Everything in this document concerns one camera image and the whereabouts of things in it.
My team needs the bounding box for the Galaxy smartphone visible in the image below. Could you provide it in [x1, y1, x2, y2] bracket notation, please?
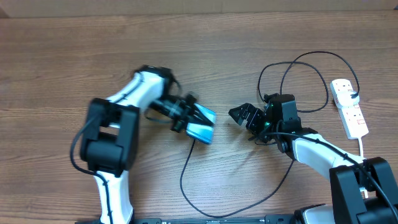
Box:
[186, 103, 216, 144]

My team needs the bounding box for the black charger cable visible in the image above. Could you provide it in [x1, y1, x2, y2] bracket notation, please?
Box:
[179, 50, 361, 219]

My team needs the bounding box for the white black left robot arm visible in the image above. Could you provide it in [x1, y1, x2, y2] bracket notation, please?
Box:
[70, 65, 216, 223]

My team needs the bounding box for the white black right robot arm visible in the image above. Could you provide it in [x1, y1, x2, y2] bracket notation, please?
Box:
[228, 93, 397, 223]

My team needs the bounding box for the white charger adapter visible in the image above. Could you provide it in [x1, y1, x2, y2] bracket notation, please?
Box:
[335, 91, 359, 108]

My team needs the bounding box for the white power strip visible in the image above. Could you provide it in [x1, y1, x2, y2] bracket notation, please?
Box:
[330, 79, 369, 139]

